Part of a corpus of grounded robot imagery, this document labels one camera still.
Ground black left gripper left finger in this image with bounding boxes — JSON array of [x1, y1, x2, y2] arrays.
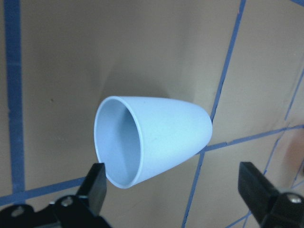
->
[[49, 163, 110, 228]]

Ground light blue plastic cup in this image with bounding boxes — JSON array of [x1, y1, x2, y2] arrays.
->
[[94, 96, 212, 189]]

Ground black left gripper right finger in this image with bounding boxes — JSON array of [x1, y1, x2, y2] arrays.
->
[[238, 161, 304, 228]]

